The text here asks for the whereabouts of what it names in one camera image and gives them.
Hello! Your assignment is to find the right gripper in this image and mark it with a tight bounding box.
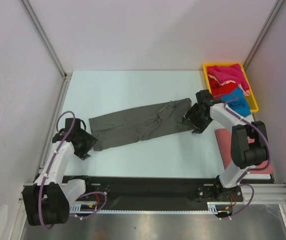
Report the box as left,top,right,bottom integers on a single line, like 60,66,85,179
182,103,213,134

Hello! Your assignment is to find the dark grey t-shirt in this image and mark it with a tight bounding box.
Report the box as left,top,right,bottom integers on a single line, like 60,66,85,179
89,98,193,152

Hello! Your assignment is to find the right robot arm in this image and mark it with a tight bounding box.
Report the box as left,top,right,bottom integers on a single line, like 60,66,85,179
182,89,271,201

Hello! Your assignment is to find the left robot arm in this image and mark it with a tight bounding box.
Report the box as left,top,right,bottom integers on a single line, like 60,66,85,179
22,118,98,227

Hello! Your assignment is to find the folded dusty red t-shirt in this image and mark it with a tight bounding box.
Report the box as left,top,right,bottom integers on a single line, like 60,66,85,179
214,128,274,175

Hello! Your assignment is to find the blue t-shirt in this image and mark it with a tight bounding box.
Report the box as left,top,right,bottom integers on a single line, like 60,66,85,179
214,87,251,117

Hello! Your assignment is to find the yellow plastic bin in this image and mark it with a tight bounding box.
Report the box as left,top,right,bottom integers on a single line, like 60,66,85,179
202,62,259,113

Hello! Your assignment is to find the magenta pink t-shirt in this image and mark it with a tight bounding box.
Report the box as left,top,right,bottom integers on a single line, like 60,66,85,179
206,64,250,96

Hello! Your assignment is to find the white slotted cable duct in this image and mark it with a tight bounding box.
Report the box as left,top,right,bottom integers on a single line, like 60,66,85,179
69,202,233,219

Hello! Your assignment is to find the left aluminium frame post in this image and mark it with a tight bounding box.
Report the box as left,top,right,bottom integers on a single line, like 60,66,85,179
17,0,68,78

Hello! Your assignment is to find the aluminium frame post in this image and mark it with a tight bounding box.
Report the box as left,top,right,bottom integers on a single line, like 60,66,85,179
17,0,68,78
243,0,286,70

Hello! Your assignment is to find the right aluminium frame post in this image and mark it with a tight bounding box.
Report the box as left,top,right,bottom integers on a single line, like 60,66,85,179
243,0,286,70

